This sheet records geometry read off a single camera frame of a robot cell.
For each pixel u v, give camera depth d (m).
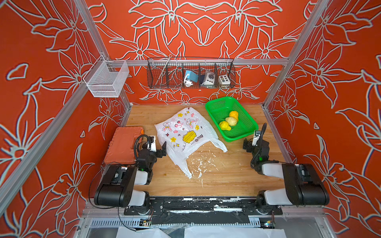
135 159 0.67
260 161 0.71
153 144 0.76
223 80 0.95
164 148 0.81
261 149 0.68
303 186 0.45
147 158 0.70
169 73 1.01
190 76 0.85
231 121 1.03
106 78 0.94
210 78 0.90
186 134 0.98
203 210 0.73
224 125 0.99
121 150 0.88
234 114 1.06
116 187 0.43
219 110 1.14
